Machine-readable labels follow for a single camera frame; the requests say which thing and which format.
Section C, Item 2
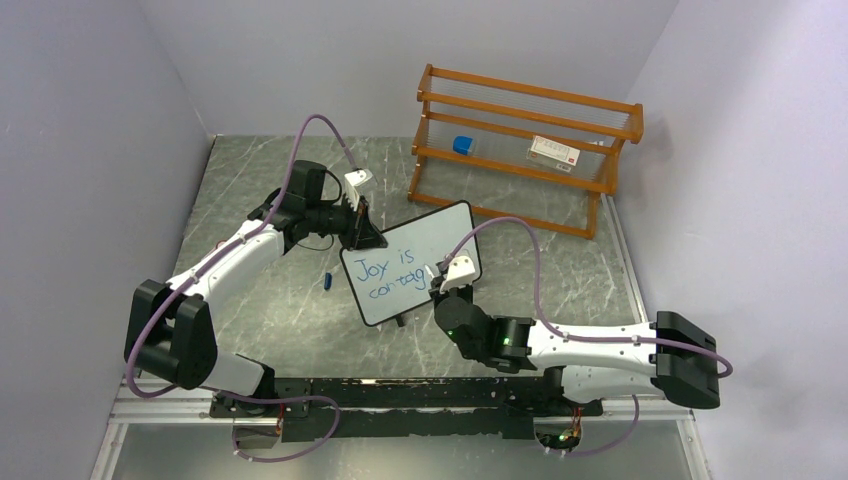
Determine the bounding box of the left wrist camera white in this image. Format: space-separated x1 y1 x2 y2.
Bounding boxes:
342 169 375 211

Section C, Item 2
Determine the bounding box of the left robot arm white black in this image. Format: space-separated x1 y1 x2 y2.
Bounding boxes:
124 160 388 416

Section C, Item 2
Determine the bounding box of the orange wooden shelf rack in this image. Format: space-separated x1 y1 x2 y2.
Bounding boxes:
407 64 645 239

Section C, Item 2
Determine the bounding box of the small whiteboard black frame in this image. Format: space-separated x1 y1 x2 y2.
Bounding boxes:
339 200 474 327

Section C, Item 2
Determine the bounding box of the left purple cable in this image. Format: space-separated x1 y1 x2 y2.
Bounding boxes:
124 113 362 464

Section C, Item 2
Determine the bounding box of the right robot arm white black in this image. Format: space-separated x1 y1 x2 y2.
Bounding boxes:
429 277 721 414

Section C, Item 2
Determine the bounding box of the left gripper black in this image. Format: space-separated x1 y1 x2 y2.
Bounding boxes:
307 192 386 252

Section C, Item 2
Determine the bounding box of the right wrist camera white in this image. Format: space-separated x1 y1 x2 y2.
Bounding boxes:
438 249 481 293

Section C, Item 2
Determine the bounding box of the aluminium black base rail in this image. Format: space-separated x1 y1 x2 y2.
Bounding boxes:
91 374 711 479

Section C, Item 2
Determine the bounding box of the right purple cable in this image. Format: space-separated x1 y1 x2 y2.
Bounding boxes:
440 216 735 458

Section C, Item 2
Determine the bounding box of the purple cable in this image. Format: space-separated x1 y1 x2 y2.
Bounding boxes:
124 113 362 464
440 216 735 458

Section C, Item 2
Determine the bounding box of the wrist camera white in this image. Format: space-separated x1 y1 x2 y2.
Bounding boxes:
438 249 481 293
342 169 375 211

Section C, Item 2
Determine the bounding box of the white red box on shelf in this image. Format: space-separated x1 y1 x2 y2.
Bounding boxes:
526 135 581 173

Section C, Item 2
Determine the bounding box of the blue eraser on shelf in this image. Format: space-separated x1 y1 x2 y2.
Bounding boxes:
452 135 475 156

